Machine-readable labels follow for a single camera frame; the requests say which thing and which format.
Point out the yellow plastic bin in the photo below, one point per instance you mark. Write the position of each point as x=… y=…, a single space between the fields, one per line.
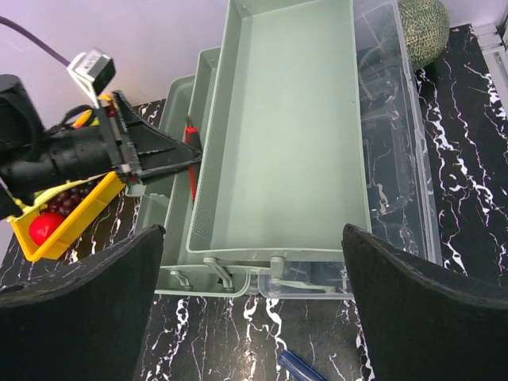
x=74 y=224

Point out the clear green tool box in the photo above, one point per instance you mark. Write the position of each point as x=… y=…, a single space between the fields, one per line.
x=309 y=120

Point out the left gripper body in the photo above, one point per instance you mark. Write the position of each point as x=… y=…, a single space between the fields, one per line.
x=34 y=159

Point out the green melon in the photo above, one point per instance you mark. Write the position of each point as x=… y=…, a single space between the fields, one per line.
x=426 y=27

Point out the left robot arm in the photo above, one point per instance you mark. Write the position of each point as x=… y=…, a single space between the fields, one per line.
x=14 y=94

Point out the dark grape bunch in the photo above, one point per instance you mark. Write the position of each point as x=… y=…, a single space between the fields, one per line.
x=66 y=201

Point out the blue red screwdriver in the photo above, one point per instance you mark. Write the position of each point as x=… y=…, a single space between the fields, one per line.
x=297 y=368

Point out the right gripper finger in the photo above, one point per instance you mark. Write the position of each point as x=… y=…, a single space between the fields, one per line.
x=83 y=321
x=422 y=321

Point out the red tomato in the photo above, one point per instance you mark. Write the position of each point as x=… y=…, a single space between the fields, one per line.
x=43 y=226

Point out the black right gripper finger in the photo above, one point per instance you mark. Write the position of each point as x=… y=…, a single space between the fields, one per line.
x=142 y=136
x=147 y=176

